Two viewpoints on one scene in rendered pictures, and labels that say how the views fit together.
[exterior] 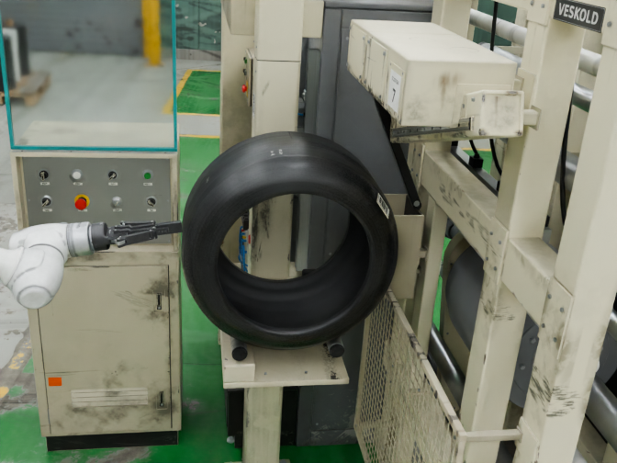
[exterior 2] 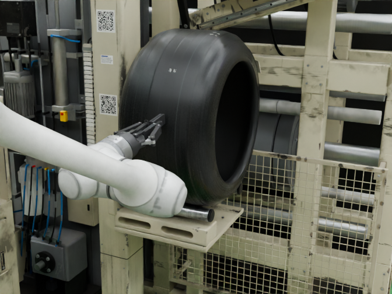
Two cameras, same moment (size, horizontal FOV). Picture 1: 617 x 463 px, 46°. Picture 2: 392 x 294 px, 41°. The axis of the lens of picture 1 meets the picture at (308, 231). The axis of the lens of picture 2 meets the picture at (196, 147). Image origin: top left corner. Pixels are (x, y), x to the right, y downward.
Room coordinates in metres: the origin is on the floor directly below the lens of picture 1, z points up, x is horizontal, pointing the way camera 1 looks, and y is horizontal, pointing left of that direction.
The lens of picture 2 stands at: (0.88, 1.52, 1.61)
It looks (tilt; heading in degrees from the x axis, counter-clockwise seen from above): 16 degrees down; 304
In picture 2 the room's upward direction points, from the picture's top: 1 degrees clockwise
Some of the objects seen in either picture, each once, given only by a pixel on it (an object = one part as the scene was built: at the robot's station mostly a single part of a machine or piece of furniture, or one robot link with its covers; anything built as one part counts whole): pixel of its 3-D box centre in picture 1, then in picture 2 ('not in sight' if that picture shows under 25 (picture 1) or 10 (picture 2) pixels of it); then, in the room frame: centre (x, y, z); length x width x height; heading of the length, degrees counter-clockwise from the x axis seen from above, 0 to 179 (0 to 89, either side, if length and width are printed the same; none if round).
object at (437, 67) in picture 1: (418, 67); not in sight; (1.84, -0.25, 1.71); 0.61 x 0.25 x 0.15; 10
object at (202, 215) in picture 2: (236, 322); (165, 206); (1.89, 0.20, 0.90); 0.35 x 0.05 x 0.05; 10
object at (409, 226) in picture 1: (389, 245); not in sight; (2.20, -0.27, 1.05); 0.20 x 0.15 x 0.30; 10
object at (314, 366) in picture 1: (280, 349); (182, 218); (1.92, 0.06, 0.80); 0.37 x 0.36 x 0.02; 100
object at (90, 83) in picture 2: not in sight; (94, 108); (2.24, 0.17, 1.19); 0.05 x 0.04 x 0.48; 100
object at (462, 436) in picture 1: (396, 430); (265, 231); (1.75, -0.30, 0.65); 0.90 x 0.02 x 0.70; 10
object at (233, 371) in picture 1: (235, 340); (164, 223); (1.89, 0.20, 0.83); 0.36 x 0.09 x 0.06; 10
